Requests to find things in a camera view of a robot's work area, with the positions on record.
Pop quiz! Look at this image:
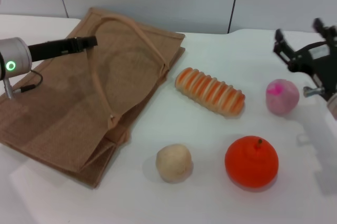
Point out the brown jute handbag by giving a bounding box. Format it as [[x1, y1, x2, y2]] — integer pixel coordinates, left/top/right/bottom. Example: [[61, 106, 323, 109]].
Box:
[[0, 7, 186, 189]]

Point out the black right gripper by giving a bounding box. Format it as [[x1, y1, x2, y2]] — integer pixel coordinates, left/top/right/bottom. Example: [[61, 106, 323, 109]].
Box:
[[273, 18, 337, 101]]

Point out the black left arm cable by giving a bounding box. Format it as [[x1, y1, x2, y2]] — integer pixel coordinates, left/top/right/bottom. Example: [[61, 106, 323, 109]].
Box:
[[13, 70, 44, 93]]

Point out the beige round bun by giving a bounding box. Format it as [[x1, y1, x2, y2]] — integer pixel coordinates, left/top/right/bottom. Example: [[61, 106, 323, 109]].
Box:
[[155, 143, 193, 183]]

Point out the pink peach toy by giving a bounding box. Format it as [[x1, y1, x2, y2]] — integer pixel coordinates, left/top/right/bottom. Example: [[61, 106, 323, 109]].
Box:
[[265, 79, 300, 115]]

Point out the orange tangerine toy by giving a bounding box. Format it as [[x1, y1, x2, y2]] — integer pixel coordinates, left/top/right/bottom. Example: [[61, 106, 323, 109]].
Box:
[[224, 135, 279, 189]]

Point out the orange striped bread loaf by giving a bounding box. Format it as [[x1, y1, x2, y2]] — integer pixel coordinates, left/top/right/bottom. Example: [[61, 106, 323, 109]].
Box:
[[175, 67, 246, 118]]

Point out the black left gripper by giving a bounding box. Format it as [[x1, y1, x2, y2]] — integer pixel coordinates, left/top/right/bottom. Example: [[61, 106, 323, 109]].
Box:
[[27, 36, 98, 63]]

